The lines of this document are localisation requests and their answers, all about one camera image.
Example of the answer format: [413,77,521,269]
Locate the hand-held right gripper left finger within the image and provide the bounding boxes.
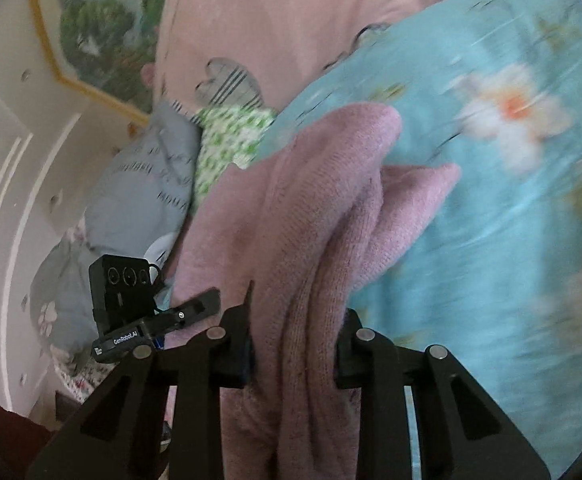
[31,280,258,480]

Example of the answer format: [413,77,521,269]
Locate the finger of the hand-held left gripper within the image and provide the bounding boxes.
[146,287,222,342]

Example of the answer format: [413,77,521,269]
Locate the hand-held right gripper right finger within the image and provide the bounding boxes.
[332,307,552,480]

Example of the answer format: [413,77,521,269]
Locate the mauve knitted sweater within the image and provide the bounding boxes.
[163,102,462,480]

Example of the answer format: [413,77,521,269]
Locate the white floral sheet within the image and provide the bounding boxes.
[53,347,114,403]

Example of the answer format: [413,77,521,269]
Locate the grey printed pillow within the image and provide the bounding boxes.
[30,102,202,351]

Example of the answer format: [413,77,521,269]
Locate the light blue floral bedsheet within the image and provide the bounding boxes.
[256,0,582,480]

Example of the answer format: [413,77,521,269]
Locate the green checked pillow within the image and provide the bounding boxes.
[191,105,278,211]

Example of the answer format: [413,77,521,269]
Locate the dark red cloth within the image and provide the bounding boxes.
[0,402,54,480]

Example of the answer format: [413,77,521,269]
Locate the pink quilt with plaid hearts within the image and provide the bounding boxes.
[141,0,527,116]

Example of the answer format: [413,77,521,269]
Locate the framed wall painting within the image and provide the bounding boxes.
[26,0,177,126]

